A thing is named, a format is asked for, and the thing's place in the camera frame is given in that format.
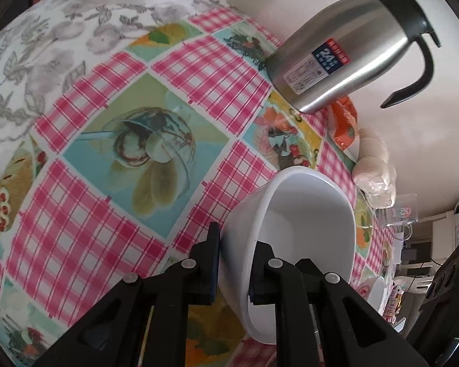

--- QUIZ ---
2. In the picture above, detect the steel thermos jug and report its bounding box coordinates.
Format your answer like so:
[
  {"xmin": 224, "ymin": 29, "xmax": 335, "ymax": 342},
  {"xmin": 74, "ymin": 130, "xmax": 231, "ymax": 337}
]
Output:
[{"xmin": 266, "ymin": 0, "xmax": 442, "ymax": 114}]

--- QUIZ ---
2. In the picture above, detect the pink checked picture tablecloth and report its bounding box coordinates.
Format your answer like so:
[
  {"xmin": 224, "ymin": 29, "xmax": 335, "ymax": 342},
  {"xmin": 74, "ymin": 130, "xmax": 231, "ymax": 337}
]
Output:
[{"xmin": 0, "ymin": 8, "xmax": 400, "ymax": 367}]

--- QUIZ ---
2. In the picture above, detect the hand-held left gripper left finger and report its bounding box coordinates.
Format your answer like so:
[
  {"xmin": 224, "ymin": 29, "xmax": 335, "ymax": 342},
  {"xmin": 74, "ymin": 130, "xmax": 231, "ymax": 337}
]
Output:
[{"xmin": 32, "ymin": 222, "xmax": 222, "ymax": 367}]

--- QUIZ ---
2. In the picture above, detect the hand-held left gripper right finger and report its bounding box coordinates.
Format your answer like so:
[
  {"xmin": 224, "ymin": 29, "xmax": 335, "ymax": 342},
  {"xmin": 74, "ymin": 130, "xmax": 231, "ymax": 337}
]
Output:
[{"xmin": 248, "ymin": 240, "xmax": 429, "ymax": 367}]

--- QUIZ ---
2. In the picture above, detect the bag of white buns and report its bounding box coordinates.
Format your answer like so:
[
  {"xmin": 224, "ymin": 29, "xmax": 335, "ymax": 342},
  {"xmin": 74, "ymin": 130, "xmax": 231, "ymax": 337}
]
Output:
[{"xmin": 351, "ymin": 127, "xmax": 398, "ymax": 209}]

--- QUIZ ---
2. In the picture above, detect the orange snack packet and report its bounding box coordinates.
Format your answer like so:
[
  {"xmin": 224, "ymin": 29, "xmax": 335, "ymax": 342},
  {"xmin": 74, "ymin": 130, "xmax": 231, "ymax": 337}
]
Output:
[{"xmin": 326, "ymin": 97, "xmax": 360, "ymax": 150}]

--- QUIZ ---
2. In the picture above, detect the clear glass mug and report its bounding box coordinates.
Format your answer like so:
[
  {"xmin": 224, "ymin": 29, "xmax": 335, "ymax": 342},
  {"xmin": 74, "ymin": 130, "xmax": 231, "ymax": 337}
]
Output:
[{"xmin": 382, "ymin": 193, "xmax": 422, "ymax": 246}]

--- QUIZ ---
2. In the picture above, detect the grey leaf print tablecloth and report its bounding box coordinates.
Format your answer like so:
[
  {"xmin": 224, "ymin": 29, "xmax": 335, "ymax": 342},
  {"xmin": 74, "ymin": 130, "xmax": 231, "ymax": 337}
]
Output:
[{"xmin": 0, "ymin": 0, "xmax": 232, "ymax": 157}]

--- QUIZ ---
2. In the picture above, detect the white square bowl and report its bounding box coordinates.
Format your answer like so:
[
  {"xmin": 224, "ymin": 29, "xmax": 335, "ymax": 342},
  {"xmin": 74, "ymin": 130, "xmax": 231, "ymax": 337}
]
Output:
[{"xmin": 220, "ymin": 166, "xmax": 357, "ymax": 345}]

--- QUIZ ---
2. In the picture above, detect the colourful printed box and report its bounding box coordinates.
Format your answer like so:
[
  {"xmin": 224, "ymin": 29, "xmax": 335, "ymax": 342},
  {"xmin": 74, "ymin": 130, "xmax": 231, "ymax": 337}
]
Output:
[{"xmin": 384, "ymin": 279, "xmax": 407, "ymax": 324}]

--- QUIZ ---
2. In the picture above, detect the white bowl with red rim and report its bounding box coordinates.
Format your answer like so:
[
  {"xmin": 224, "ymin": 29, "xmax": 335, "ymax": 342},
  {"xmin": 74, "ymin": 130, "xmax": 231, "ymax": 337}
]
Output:
[{"xmin": 357, "ymin": 275, "xmax": 386, "ymax": 307}]

